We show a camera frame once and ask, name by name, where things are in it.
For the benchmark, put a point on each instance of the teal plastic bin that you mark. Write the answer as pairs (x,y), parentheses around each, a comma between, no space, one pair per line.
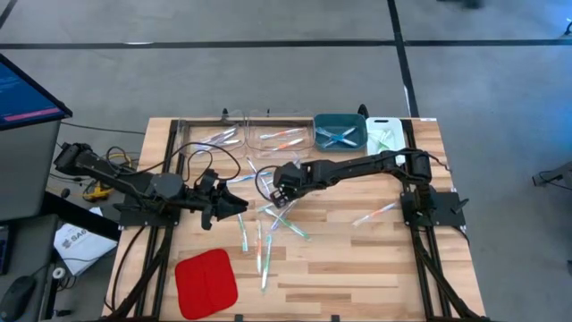
(339,123)

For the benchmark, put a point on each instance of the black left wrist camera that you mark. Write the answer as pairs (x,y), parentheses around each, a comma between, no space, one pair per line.
(210,179)

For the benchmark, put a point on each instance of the black computer mouse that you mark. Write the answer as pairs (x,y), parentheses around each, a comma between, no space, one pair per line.
(18,295)

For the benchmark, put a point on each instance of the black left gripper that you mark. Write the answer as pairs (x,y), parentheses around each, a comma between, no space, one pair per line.
(201,201)

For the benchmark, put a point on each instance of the red cloth mat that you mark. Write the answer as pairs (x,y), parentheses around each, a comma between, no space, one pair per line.
(205,284)

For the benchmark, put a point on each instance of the white plastic bin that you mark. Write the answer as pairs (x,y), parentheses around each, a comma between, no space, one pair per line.
(397,134)

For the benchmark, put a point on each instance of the white printed box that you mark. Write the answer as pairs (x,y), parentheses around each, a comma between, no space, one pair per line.
(85,248)

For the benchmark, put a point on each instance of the blue toothbrush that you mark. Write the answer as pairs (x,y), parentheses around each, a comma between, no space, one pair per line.
(349,132)
(250,177)
(324,132)

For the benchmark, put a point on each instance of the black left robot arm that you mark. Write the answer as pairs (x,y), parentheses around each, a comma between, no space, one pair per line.
(111,179)

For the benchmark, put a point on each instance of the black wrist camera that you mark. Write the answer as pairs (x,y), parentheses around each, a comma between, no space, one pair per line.
(210,179)
(280,198)

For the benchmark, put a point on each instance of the white tape roll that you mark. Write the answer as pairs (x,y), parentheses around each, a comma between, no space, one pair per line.
(58,272)

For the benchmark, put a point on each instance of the clear plastic bin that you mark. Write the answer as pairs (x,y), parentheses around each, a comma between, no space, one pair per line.
(268,149)
(192,134)

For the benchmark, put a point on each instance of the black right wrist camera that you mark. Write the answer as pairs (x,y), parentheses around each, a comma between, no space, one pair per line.
(280,198)

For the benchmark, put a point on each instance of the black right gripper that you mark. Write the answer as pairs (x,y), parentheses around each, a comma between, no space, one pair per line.
(292,176)

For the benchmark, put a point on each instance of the green toothbrush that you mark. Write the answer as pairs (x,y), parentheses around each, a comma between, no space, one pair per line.
(242,232)
(266,264)
(380,141)
(292,227)
(264,208)
(389,141)

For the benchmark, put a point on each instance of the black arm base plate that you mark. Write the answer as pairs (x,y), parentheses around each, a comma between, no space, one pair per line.
(447,217)
(134,219)

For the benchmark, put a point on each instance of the blue screen monitor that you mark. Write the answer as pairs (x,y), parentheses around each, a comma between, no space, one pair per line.
(22,98)

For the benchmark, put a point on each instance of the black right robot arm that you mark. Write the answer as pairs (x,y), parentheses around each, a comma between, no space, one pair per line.
(380,163)

